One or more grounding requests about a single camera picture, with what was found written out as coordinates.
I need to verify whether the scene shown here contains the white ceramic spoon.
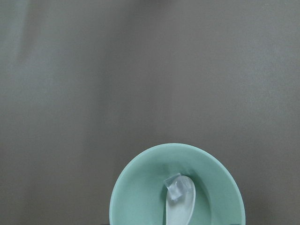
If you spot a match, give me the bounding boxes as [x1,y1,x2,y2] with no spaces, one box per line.
[165,175,196,225]

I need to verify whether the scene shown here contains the mint green bowl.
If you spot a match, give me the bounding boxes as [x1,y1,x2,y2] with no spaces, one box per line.
[109,143,246,225]

